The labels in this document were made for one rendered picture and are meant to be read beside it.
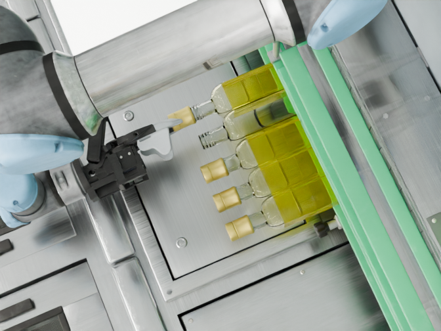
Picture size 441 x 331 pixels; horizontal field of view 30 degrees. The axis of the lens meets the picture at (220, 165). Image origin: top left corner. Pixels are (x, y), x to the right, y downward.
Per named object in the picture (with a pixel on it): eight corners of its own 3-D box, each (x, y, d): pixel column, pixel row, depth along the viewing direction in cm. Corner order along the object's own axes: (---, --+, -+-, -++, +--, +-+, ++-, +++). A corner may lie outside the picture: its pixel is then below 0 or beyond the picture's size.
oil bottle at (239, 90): (310, 55, 158) (207, 98, 156) (312, 43, 152) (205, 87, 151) (322, 80, 156) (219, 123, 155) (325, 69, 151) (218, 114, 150)
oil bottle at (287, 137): (336, 107, 155) (231, 151, 153) (339, 97, 149) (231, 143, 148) (348, 133, 153) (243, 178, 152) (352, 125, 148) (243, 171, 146)
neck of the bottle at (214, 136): (222, 128, 153) (198, 138, 153) (221, 123, 150) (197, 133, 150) (228, 142, 152) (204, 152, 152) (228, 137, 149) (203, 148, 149)
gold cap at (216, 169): (222, 159, 152) (199, 169, 152) (220, 155, 148) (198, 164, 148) (229, 176, 151) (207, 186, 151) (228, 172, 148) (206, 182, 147)
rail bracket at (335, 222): (373, 199, 158) (309, 226, 157) (378, 192, 152) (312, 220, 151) (382, 218, 157) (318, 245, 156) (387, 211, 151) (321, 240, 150)
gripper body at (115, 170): (153, 178, 155) (94, 204, 154) (134, 137, 156) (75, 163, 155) (149, 171, 147) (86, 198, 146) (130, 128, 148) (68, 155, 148)
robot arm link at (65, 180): (54, 171, 155) (44, 163, 147) (77, 161, 155) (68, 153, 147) (69, 207, 154) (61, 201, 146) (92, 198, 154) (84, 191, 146)
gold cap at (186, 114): (188, 108, 155) (167, 117, 155) (188, 103, 151) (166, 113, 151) (196, 125, 154) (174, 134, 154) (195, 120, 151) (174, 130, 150)
